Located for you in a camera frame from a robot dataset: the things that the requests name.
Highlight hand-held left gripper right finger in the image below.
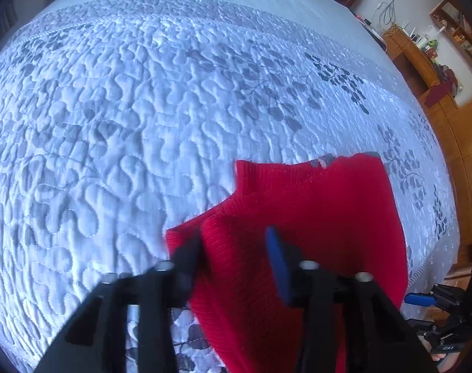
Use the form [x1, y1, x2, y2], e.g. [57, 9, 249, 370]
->
[264, 225, 439, 373]

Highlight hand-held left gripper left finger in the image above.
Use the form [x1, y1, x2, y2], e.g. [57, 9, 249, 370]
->
[34, 228, 205, 373]

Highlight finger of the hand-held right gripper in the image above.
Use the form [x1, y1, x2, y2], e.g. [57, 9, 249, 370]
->
[404, 285, 456, 311]

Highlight red knit sweater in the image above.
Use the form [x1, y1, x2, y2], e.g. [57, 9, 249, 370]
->
[165, 152, 412, 373]

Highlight person's right hand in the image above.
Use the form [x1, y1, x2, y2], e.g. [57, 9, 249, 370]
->
[429, 352, 460, 373]

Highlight white grey quilted bedspread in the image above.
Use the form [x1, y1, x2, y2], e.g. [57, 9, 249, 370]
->
[0, 0, 461, 373]

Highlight dark red cloth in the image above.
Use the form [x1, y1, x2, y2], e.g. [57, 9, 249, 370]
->
[423, 79, 455, 109]

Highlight wooden wall shelf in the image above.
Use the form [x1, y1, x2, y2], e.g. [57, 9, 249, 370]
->
[429, 0, 472, 71]

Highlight white wall cables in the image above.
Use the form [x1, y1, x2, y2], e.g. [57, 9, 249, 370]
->
[375, 0, 431, 35]

